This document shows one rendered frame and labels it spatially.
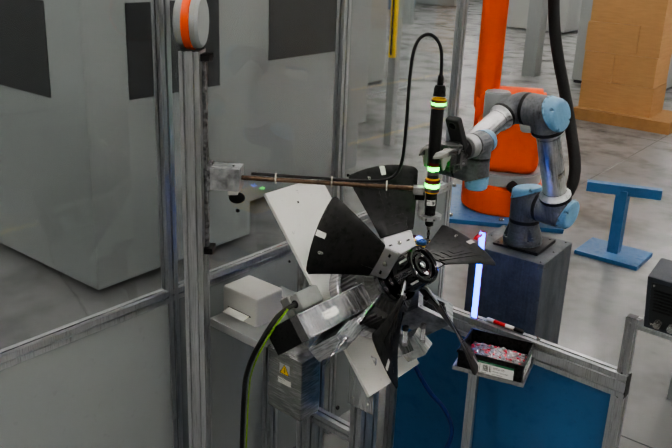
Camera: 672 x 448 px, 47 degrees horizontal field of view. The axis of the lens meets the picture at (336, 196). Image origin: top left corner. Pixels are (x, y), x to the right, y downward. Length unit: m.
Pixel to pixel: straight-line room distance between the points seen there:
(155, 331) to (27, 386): 0.45
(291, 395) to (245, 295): 0.36
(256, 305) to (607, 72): 8.22
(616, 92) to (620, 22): 0.85
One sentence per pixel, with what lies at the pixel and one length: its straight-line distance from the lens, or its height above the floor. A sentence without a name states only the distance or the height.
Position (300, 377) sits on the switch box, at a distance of 2.55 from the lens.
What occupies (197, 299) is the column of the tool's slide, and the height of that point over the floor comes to 1.02.
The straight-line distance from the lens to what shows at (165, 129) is 2.45.
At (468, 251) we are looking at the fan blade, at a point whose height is 1.18.
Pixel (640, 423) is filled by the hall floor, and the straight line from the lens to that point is 4.08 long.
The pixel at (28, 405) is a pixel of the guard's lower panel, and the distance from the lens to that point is 2.48.
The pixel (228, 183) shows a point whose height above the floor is 1.41.
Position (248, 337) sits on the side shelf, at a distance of 2.63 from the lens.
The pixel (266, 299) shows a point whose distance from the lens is 2.66.
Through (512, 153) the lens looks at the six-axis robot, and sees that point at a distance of 6.28.
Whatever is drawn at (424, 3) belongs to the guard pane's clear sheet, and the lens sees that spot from 3.44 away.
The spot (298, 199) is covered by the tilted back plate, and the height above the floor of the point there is 1.32.
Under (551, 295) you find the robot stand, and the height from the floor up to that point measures 0.83.
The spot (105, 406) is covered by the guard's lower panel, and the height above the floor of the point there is 0.69.
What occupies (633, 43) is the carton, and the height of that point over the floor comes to 1.01.
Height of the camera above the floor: 2.13
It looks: 19 degrees down
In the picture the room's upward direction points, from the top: 2 degrees clockwise
